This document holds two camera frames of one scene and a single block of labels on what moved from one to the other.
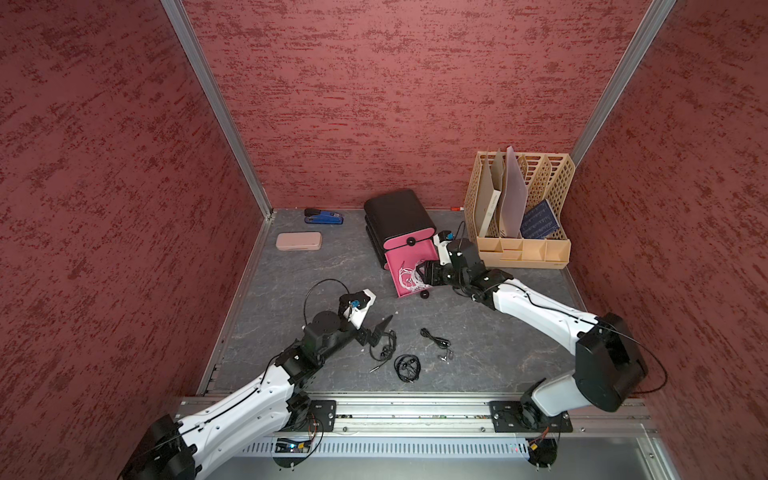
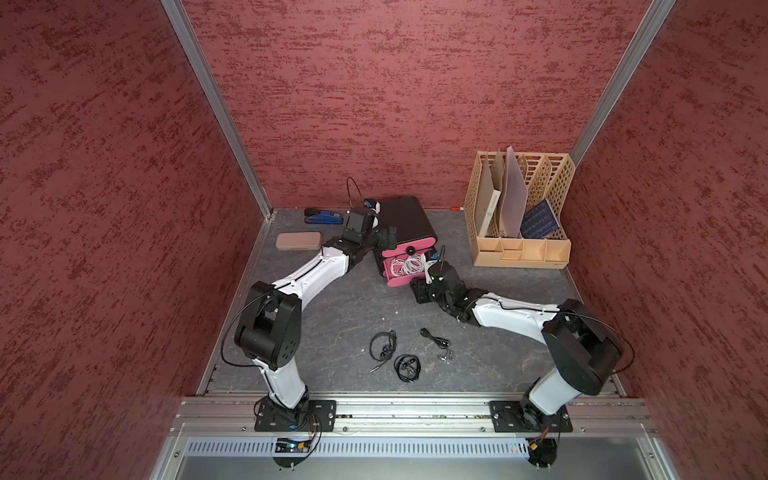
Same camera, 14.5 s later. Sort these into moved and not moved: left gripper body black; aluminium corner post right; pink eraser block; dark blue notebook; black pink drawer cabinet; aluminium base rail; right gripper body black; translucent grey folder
Moved: right gripper body black; left gripper body black
Not moved: translucent grey folder; black pink drawer cabinet; aluminium corner post right; pink eraser block; dark blue notebook; aluminium base rail
